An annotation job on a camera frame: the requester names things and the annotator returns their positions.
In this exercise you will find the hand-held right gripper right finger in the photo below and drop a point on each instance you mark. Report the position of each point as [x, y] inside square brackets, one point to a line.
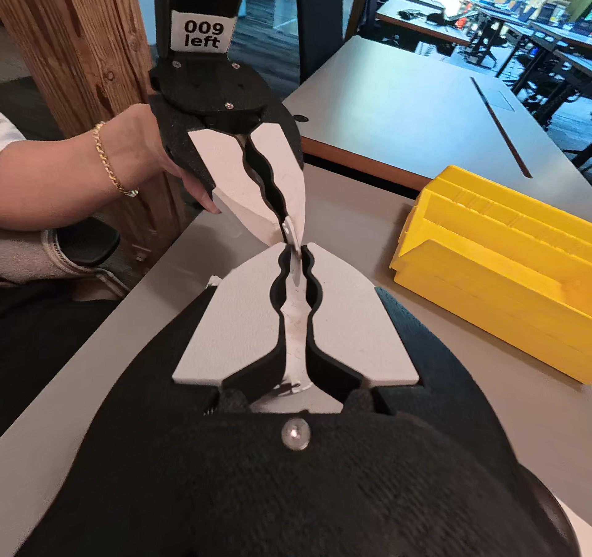
[360, 330]

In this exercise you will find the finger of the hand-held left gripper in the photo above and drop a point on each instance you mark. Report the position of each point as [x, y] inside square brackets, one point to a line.
[284, 159]
[222, 168]

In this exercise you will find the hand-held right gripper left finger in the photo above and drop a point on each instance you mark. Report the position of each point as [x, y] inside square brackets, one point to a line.
[231, 325]

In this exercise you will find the partly built puzzle ball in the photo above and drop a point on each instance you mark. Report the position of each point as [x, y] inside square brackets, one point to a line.
[293, 339]

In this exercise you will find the person's left forearm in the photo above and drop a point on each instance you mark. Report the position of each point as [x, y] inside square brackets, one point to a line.
[46, 182]

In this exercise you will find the person's left hand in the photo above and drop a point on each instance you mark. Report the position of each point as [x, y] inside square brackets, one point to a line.
[138, 145]

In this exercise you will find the grey desk with wood edge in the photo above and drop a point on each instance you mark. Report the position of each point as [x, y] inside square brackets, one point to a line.
[393, 103]

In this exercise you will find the black pillar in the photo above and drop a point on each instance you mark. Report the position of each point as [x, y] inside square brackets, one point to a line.
[321, 20]

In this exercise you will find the yellow plastic bin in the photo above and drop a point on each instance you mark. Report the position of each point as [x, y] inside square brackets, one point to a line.
[485, 260]

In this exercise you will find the black-legged work table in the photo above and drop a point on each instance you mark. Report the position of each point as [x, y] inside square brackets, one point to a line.
[416, 15]

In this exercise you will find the person's black pants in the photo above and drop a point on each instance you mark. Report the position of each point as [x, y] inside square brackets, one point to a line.
[37, 344]

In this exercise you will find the person's white shirt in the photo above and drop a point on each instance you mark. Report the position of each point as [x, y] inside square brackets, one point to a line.
[9, 133]

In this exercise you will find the grey jacket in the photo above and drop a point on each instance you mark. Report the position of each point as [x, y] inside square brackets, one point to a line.
[27, 256]

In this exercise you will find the wooden post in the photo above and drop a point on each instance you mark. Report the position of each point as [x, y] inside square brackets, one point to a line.
[69, 34]

